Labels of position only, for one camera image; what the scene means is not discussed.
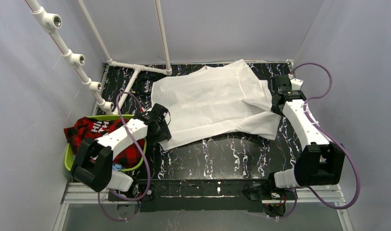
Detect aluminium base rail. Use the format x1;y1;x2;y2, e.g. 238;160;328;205
53;183;353;231

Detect white PVC pipe frame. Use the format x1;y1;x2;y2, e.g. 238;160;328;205
25;0;173;116

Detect black coiled cable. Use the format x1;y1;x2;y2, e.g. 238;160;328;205
133;72;165;96

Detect blue cloth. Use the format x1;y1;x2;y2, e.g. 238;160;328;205
112;164;123;171

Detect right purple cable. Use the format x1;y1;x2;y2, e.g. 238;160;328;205
278;62;362;220

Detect red black plaid cloth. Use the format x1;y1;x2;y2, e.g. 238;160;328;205
63;116;146;169

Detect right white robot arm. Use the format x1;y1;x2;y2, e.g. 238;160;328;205
266;75;345;193

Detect white cloth sheet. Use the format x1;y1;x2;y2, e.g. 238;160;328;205
151;60;280;150

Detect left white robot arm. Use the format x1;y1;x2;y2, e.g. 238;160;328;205
70;103;171;192

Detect green plastic basket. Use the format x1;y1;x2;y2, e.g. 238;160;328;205
63;115;148;173

